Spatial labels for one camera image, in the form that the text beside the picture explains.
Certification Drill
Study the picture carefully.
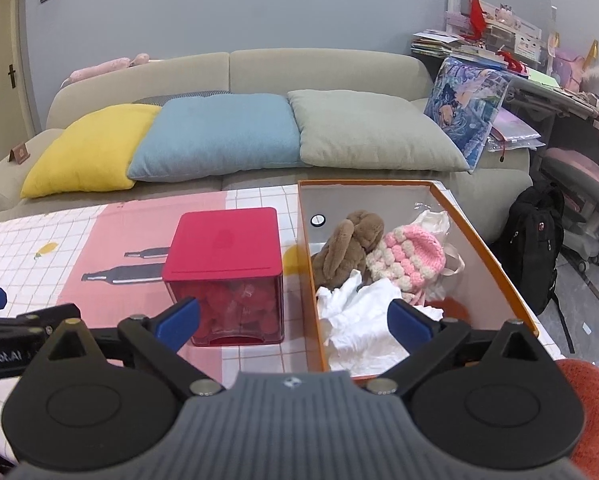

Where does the orange cardboard box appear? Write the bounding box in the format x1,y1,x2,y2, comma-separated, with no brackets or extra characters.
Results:
296,180,538,380

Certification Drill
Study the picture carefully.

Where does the stack of books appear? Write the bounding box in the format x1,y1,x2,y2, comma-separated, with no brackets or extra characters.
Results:
410,30,463,58

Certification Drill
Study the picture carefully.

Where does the pink plush on sofa back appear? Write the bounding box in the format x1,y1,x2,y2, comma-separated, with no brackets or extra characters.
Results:
60,53,150,88

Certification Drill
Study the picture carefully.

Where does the brown plush toy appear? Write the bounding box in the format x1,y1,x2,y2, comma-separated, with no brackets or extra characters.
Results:
311,210,384,290

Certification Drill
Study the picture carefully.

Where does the beige sofa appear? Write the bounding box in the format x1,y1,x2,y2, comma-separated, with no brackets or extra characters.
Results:
0,48,531,242

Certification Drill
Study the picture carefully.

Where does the small brown sign stand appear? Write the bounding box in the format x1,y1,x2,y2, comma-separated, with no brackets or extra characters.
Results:
8,143,30,165

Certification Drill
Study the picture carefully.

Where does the yellow pillow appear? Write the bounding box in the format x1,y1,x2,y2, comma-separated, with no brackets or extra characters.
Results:
20,104,162,198

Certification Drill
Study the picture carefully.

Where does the cluttered desk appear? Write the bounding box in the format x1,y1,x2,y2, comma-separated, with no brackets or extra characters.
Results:
411,0,599,129

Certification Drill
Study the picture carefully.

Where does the pink white knitted hat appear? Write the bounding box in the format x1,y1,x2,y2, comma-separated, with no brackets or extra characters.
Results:
365,224,446,306

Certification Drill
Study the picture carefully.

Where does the anime print pillow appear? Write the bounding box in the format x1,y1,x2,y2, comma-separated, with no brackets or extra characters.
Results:
424,56,510,171

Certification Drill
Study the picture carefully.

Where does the black backpack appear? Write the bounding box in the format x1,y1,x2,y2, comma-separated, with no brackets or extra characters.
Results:
493,184,577,356

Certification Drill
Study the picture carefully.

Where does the blue pillow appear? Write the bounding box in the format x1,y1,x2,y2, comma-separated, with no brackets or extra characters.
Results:
127,93,303,183

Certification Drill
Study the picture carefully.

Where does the beige pillow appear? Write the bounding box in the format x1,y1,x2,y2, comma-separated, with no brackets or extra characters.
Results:
287,90,469,172

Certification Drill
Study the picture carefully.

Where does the white cloth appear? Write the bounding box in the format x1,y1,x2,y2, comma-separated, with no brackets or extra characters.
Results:
314,268,446,380

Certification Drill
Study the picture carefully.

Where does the pink desk chair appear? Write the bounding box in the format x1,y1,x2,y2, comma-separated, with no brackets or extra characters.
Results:
540,136,599,273

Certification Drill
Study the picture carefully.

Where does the orange fuzzy cushion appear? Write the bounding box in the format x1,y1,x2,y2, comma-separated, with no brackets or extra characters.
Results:
555,359,599,479

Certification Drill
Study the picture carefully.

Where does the red plastic box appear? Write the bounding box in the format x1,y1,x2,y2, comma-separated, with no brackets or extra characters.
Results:
162,207,284,347

